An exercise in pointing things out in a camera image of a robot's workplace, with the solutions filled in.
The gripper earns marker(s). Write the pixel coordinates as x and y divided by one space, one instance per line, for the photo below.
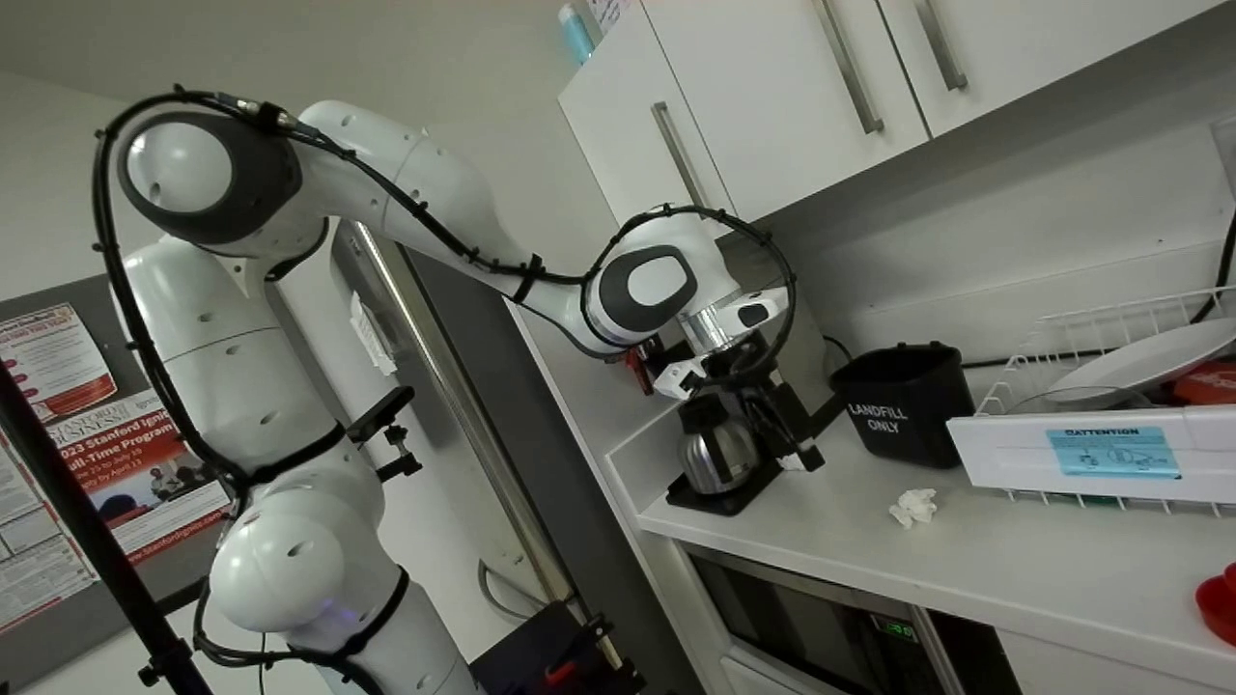
745 361

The narrow white cabinet door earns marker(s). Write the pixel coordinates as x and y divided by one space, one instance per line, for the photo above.
628 135

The red container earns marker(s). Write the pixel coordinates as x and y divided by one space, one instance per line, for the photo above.
1209 384

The grey notice board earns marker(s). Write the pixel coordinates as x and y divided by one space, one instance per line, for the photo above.
87 309

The white paper note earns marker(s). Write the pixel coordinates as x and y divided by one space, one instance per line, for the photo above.
373 336

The camera on mount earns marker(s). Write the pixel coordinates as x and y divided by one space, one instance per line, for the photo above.
382 413

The crumpled white paper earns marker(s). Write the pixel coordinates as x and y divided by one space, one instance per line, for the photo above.
913 507

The black clamp with red grips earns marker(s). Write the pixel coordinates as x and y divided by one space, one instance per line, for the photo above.
555 652

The row of posters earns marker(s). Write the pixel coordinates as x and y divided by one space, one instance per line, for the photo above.
106 454

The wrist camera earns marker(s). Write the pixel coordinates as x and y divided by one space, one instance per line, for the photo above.
682 377

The white wall cabinet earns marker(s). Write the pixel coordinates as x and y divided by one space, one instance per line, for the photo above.
772 106

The blue bottle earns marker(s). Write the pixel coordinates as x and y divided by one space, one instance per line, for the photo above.
575 34

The steel coffee carafe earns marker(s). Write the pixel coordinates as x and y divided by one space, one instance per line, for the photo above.
719 454

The black coffee maker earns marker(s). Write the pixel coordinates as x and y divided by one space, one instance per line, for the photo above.
719 494

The steel refrigerator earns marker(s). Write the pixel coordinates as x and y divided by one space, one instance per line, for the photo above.
502 405

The white sign with blue label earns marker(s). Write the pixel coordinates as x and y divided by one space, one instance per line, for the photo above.
1004 454

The black waste bin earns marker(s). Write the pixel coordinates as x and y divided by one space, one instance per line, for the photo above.
903 405

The white plate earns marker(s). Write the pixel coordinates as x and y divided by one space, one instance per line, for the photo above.
1149 362

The microwave door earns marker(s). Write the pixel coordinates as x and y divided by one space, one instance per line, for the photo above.
801 627

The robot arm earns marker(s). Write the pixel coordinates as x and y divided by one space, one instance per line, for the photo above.
290 405

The red round object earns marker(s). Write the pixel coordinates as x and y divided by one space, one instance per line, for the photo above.
1221 606

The stand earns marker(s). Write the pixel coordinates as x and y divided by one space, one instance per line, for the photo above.
92 541

